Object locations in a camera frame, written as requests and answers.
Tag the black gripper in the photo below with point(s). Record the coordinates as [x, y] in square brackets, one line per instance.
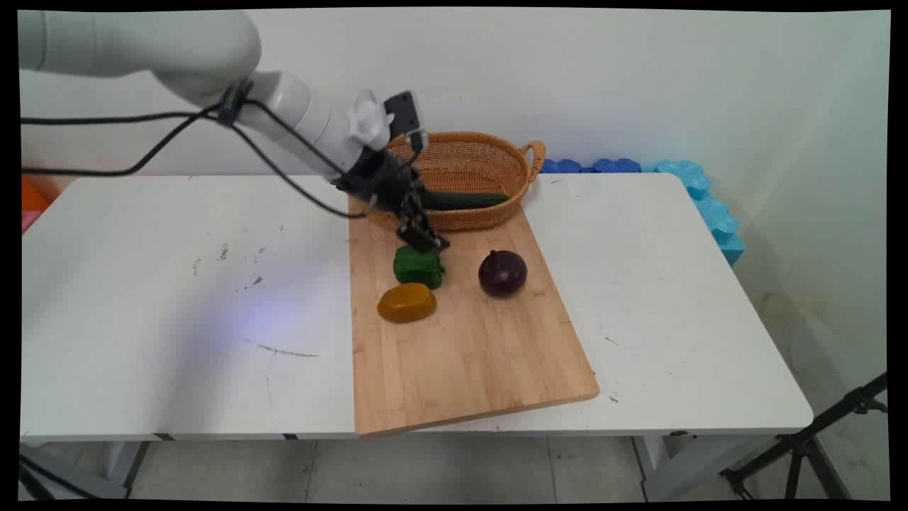
[374, 176]

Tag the dark green cucumber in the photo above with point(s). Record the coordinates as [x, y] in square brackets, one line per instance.
[464, 200]

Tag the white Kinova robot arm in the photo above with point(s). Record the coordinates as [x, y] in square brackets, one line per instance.
[142, 50]

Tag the green bell pepper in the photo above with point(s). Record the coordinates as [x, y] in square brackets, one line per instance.
[415, 268]

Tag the yellow bell pepper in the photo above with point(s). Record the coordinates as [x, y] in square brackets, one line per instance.
[406, 303]

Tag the woven wicker basket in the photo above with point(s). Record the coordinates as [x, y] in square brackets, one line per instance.
[475, 160]

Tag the purple onion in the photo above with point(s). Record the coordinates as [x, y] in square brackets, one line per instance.
[502, 274]

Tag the wooden cutting board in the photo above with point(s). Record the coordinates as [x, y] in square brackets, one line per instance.
[468, 355]

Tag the light blue foam mat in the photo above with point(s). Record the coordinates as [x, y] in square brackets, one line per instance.
[713, 209]

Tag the white table leg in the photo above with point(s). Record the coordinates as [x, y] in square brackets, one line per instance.
[117, 465]
[674, 465]

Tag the orange object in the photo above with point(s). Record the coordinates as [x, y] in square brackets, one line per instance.
[32, 193]

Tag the pink object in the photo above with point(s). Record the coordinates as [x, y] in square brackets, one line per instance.
[28, 220]

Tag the black tripod stand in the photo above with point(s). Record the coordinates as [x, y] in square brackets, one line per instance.
[801, 447]

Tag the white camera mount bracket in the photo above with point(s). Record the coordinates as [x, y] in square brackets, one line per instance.
[367, 119]

